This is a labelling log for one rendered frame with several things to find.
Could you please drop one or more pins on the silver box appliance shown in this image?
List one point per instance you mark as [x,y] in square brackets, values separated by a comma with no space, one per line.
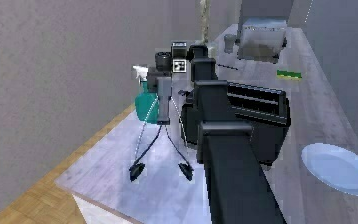
[262,36]

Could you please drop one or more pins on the white kitchen counter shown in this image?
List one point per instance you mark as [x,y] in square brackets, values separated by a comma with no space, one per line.
[97,211]

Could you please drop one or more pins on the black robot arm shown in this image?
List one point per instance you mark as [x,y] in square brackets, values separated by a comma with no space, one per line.
[235,186]

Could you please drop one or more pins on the grey cup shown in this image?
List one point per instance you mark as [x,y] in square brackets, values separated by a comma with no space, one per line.
[230,43]

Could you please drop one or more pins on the black toaster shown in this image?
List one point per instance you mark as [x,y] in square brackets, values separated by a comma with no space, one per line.
[267,130]

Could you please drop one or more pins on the thin black knife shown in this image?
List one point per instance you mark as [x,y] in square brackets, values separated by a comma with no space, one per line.
[227,67]

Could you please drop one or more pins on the teal spray dispenser bottle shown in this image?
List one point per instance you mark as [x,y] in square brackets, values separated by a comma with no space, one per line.
[144,106]

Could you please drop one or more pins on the beige house plant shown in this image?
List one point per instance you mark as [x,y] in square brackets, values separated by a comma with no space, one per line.
[205,20]

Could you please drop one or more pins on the green sponge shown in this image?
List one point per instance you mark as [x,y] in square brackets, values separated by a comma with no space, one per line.
[289,74]

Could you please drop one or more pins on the white plate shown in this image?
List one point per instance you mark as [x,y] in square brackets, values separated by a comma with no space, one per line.
[337,170]

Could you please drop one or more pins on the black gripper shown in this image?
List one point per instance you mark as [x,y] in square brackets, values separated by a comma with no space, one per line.
[163,96]

